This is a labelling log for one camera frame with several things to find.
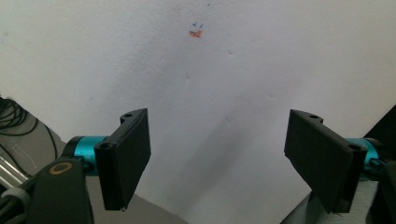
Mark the metal stand tube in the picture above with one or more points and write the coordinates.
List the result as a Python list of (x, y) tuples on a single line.
[(11, 174)]

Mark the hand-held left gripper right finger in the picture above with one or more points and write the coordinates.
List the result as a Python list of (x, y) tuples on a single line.
[(323, 158)]

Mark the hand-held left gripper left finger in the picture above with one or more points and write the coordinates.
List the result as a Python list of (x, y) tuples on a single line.
[(124, 161)]

